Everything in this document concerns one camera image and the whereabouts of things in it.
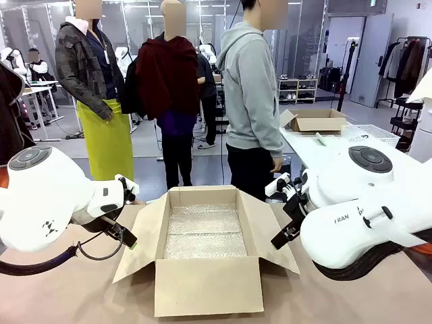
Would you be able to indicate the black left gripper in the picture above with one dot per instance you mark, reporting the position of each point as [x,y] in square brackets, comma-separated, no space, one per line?
[98,224]

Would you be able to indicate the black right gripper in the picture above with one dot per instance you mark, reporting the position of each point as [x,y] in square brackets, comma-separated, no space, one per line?
[298,207]

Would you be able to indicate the small cardboard box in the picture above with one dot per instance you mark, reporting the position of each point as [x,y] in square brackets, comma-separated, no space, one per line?
[317,123]

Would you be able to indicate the person's right forearm grey sleeve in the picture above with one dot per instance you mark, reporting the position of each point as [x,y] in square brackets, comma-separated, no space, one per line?
[273,135]

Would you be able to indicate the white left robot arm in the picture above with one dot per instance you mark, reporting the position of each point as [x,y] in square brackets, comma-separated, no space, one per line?
[50,189]

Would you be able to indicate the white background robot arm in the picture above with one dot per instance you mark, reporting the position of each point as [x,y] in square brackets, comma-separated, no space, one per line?
[122,59]
[13,60]
[207,52]

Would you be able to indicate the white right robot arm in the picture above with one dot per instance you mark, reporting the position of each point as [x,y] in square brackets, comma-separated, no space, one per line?
[354,202]

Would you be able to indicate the person's right hand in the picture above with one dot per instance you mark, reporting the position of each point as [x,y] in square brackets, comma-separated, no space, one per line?
[278,164]

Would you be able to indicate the black plastic stool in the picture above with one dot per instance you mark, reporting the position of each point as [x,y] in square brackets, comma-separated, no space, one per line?
[287,165]

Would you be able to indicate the clear bubble wrap sheet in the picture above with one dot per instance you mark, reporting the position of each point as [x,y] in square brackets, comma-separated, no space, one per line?
[206,233]

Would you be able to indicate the large open cardboard box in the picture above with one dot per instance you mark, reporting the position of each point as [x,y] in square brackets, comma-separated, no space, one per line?
[209,287]

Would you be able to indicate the white side table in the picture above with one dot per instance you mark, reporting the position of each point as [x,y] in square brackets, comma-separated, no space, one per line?
[324,152]

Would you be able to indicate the mannequin with yellow skirt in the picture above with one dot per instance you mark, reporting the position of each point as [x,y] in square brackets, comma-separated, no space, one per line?
[104,135]

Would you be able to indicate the white plastic mesh basket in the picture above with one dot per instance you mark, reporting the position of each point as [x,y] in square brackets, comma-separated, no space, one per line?
[371,135]

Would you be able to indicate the orange cloth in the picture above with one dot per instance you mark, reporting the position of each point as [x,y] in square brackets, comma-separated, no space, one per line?
[3,177]

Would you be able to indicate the man in grey hoodie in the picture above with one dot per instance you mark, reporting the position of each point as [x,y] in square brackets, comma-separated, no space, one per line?
[249,101]

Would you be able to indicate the wooden shoe rack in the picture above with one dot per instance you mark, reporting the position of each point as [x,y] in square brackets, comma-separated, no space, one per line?
[297,91]

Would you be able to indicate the mannequin with red cloth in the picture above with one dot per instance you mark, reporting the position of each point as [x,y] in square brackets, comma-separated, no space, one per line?
[168,84]

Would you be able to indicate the black suitcase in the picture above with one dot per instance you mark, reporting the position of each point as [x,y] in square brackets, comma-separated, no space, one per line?
[329,79]

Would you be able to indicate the dark hooded coat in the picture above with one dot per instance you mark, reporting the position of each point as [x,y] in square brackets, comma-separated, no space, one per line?
[10,118]

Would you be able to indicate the person in black clothes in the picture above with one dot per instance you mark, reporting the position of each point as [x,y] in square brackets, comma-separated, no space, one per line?
[207,84]

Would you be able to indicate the black trolley cart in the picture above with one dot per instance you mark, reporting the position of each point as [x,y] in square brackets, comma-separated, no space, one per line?
[406,118]

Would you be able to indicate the white office desk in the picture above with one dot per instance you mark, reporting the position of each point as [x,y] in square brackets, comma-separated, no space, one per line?
[37,91]

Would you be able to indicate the black tripod stand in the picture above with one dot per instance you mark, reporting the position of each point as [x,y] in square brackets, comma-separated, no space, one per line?
[347,74]

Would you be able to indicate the seated person in black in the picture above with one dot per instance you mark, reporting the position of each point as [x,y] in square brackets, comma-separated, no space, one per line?
[38,67]

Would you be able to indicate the grey door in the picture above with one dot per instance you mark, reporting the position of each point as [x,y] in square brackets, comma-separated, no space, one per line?
[371,60]

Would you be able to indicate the white draped garment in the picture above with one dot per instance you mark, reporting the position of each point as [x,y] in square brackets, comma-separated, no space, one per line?
[422,87]

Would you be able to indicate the black clothes rack with coats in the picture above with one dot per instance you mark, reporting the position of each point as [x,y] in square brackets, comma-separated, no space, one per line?
[405,64]

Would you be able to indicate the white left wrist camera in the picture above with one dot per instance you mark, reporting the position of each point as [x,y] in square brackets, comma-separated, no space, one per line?
[130,189]

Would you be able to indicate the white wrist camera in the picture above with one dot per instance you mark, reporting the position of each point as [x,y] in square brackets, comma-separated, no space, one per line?
[130,189]
[276,184]

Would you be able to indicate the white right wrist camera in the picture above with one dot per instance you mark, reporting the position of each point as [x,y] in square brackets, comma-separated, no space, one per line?
[276,184]

